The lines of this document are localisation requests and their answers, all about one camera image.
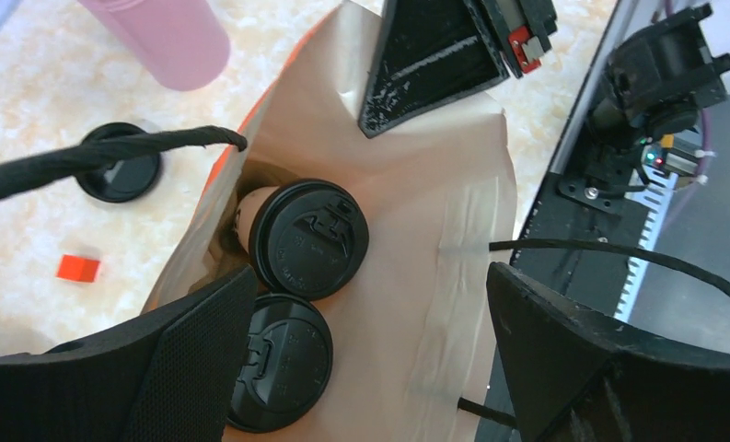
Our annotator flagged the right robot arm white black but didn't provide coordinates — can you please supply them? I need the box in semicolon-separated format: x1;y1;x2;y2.
358;1;730;138

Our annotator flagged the white paper cup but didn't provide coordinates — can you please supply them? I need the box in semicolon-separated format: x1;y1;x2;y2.
234;186;279;252

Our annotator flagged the orange paper bag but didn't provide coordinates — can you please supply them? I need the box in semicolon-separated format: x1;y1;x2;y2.
0;0;730;442

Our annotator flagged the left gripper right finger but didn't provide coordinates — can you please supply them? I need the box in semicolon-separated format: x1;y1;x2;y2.
486;262;730;441

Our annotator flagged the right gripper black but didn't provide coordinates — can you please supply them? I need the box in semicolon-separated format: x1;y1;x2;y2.
358;0;558;138

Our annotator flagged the pink straw holder cup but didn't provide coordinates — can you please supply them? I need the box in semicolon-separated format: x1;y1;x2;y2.
81;0;231;91

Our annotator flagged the black cup lid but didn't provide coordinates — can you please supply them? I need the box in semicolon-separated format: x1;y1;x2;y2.
75;122;163;204
227;293;334;434
248;179;369;301

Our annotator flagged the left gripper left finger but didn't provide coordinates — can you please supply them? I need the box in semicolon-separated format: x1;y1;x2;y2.
0;266;258;441

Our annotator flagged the small orange cube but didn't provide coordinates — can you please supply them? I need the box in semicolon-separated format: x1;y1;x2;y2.
55;254;100;284

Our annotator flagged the white toothed cable rail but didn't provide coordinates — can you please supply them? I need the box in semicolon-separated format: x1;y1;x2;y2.
614;168;678;322

